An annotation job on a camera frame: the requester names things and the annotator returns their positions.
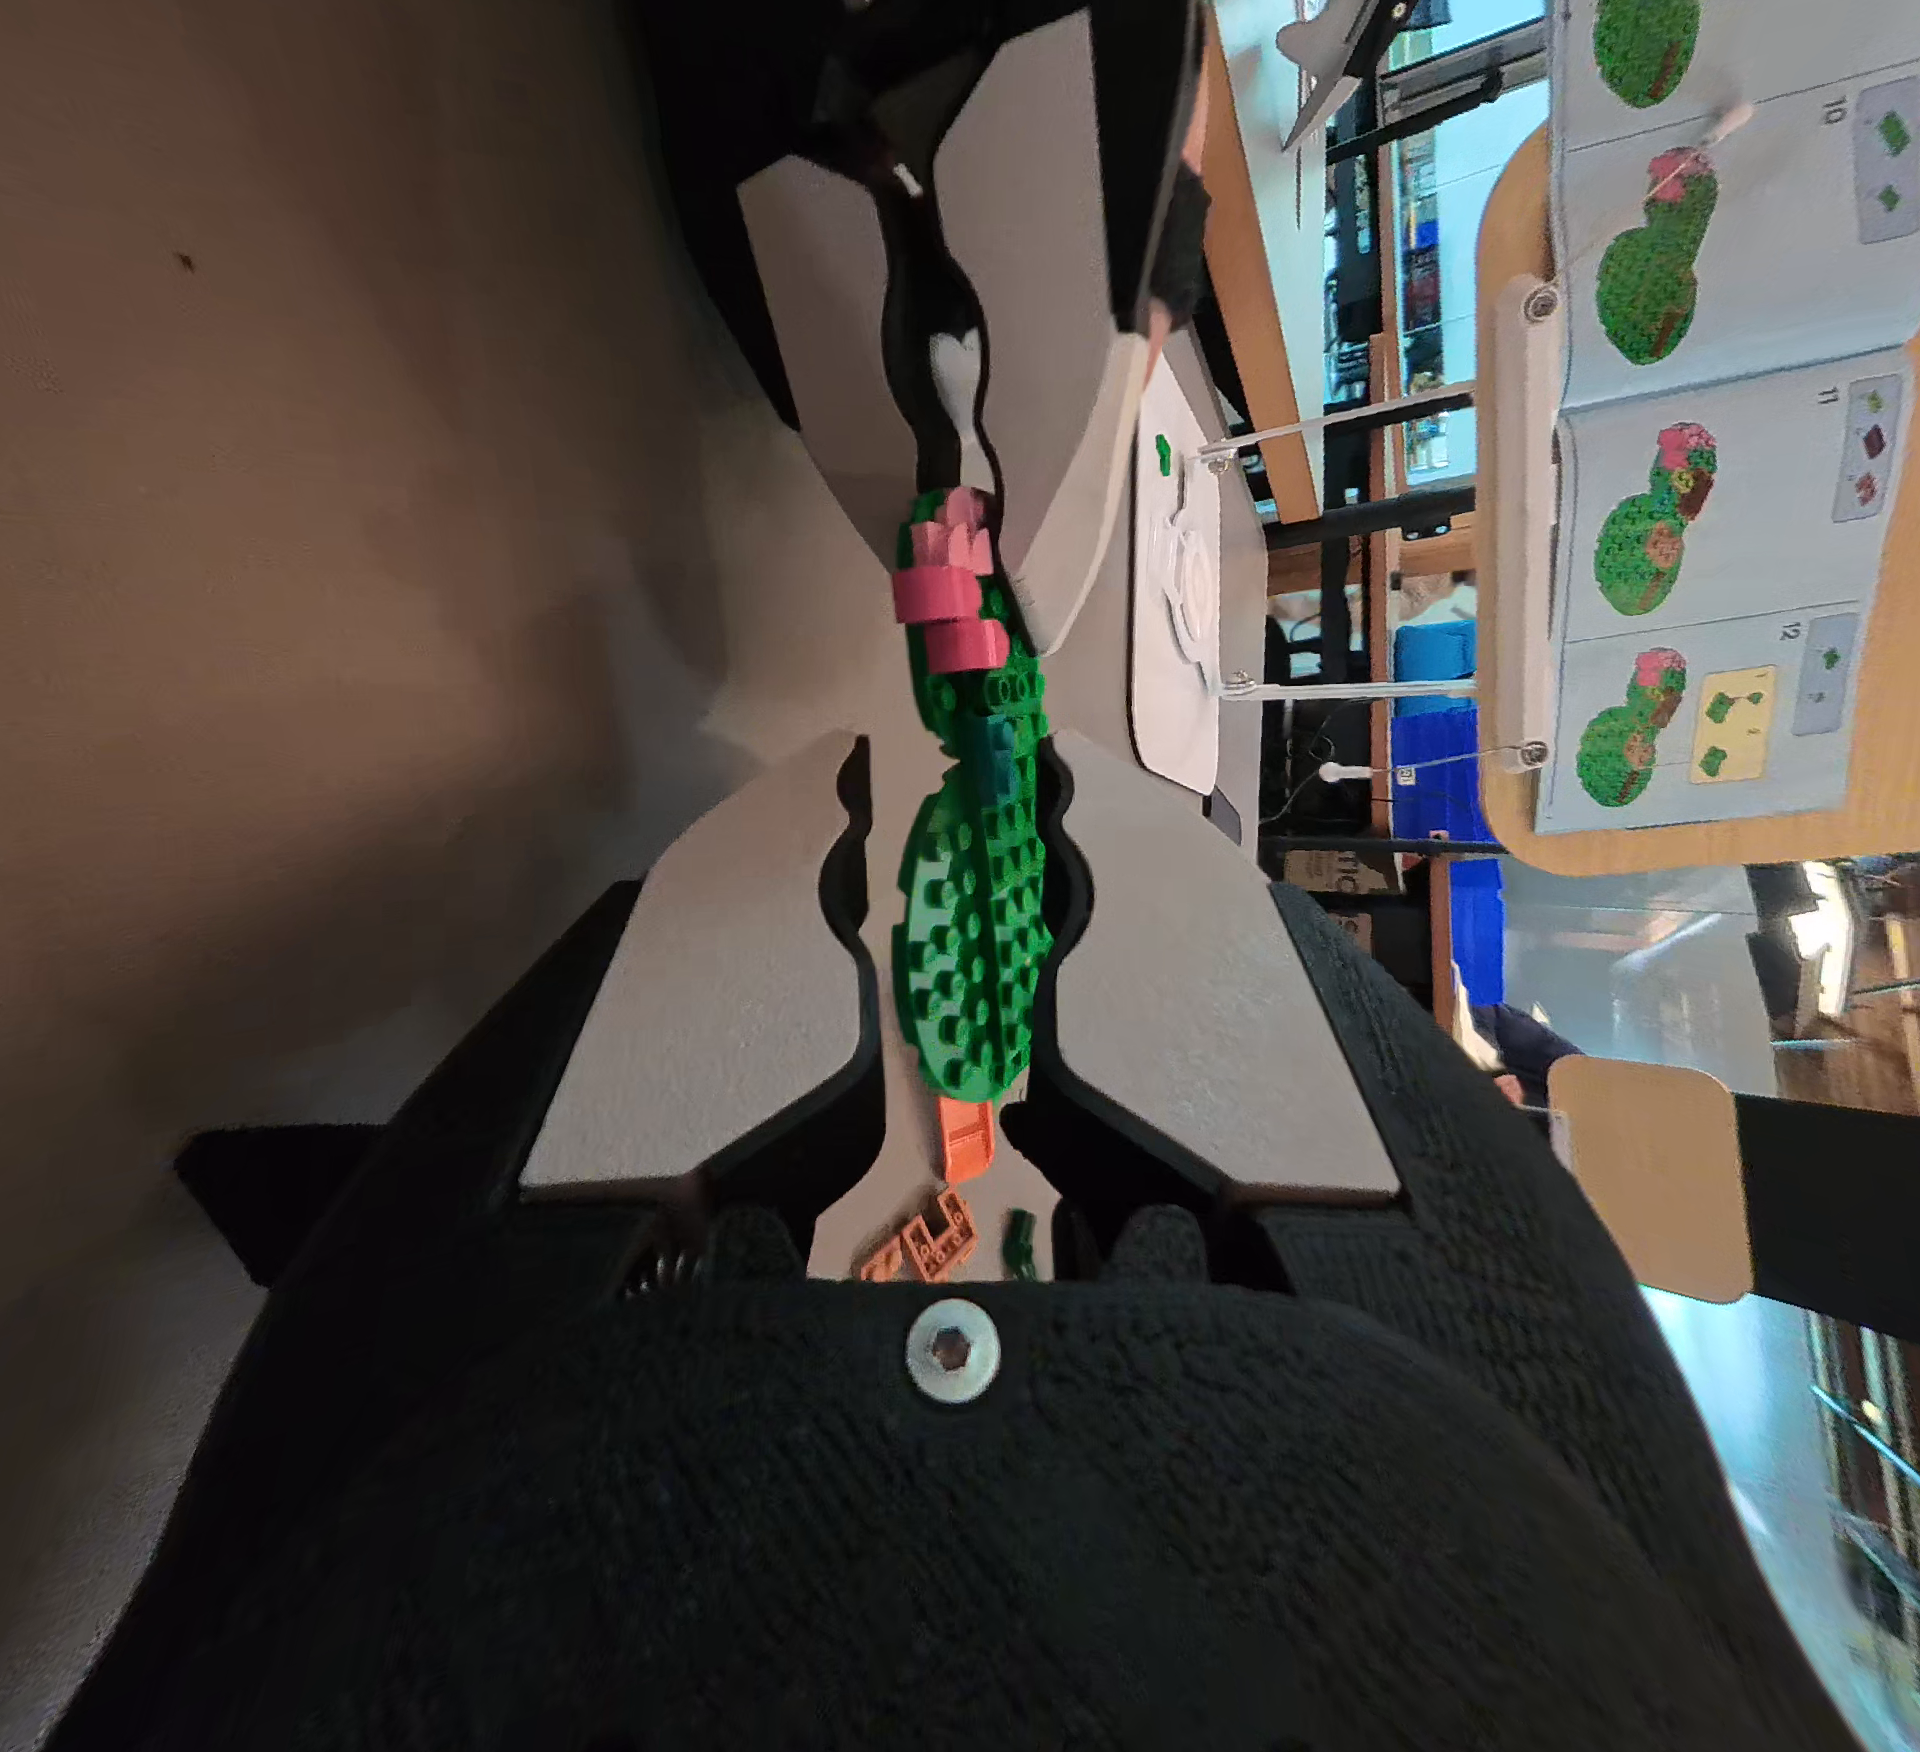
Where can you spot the orange lego piece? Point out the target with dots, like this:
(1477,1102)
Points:
(969,1140)

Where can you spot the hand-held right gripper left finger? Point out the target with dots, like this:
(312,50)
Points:
(705,1016)

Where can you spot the brown lego bracket piece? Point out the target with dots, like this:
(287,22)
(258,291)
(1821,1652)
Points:
(942,1235)

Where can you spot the lego instruction booklet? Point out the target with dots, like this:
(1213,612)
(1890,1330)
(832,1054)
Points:
(1770,536)

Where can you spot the wooden desk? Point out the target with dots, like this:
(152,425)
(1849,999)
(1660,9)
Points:
(1252,283)

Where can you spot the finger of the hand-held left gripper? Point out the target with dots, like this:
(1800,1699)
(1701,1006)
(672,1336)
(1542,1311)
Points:
(1043,207)
(817,313)

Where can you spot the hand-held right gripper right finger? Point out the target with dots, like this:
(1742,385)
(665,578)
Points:
(1215,1032)

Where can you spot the light wooden panel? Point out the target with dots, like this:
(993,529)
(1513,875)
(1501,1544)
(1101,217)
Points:
(1650,1174)

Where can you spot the small green lego piece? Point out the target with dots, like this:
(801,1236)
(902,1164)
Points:
(1020,1239)

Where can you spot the wooden book stand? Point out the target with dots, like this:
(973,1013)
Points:
(1650,851)

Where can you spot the green lego build pink flowers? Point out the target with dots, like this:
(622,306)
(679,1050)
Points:
(974,911)

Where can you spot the person's left hand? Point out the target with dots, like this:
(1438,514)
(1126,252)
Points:
(1183,244)

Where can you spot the blue storage bins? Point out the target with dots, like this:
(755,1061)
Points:
(1440,763)

